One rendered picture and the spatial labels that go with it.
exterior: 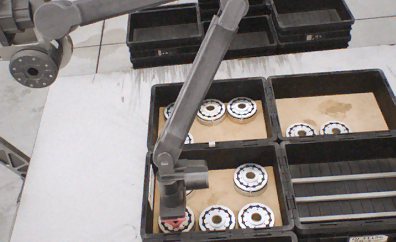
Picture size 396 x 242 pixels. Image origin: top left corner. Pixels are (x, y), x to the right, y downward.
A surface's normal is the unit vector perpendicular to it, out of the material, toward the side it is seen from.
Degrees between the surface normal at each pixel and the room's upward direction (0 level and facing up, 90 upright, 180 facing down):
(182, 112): 61
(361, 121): 0
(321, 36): 90
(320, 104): 0
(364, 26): 0
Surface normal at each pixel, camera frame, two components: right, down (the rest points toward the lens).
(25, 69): 0.07, 0.71
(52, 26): 0.02, 0.31
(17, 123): -0.07, -0.70
